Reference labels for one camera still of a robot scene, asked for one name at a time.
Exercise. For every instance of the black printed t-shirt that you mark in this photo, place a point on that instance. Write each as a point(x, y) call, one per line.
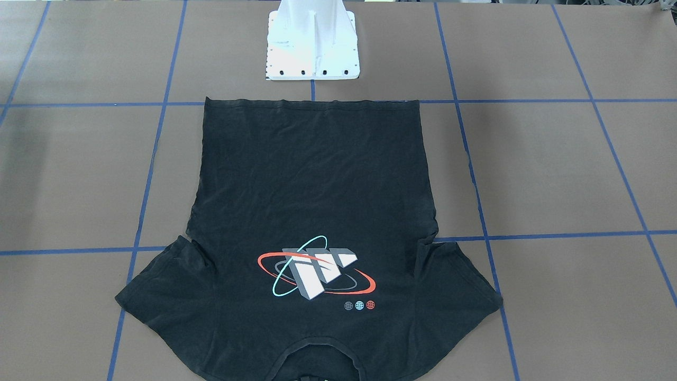
point(310, 250)

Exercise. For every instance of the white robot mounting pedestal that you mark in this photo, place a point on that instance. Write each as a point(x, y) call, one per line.
point(312, 40)

